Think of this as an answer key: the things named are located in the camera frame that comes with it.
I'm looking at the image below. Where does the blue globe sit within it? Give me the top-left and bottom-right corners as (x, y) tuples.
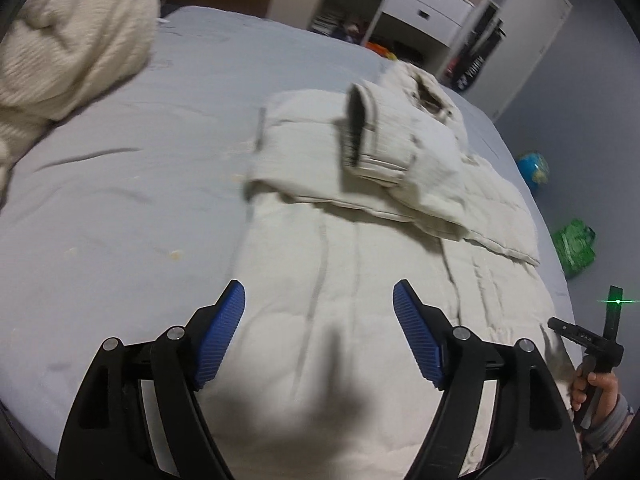
(516, 152), (551, 191)

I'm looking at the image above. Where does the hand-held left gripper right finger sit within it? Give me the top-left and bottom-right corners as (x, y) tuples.
(392, 279), (586, 480)

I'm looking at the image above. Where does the white door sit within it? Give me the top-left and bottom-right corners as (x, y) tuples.
(492, 0), (574, 121)

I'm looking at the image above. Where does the black racket bag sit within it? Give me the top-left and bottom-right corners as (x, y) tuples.
(450, 2), (503, 93)

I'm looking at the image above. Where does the green package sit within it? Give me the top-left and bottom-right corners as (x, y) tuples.
(552, 219), (597, 278)

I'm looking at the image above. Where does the beige wardrobe with shelves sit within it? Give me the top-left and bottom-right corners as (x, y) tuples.
(267, 0), (396, 43)

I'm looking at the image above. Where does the bed with blue sheet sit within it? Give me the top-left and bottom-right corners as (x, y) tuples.
(0, 5), (586, 476)

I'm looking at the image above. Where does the cream padded jacket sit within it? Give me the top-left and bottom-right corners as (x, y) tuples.
(197, 60), (581, 480)

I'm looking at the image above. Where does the person's right hand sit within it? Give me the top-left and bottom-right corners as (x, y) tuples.
(570, 362), (621, 413)

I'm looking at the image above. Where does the white drawer unit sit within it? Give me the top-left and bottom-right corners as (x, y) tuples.
(365, 0), (506, 76)

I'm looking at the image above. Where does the cream knit blanket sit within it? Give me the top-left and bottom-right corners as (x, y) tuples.
(0, 0), (161, 206)

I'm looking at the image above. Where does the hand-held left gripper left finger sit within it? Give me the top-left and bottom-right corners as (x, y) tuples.
(55, 280), (246, 480)

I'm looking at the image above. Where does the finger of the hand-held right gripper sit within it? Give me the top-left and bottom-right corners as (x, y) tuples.
(547, 317), (601, 352)

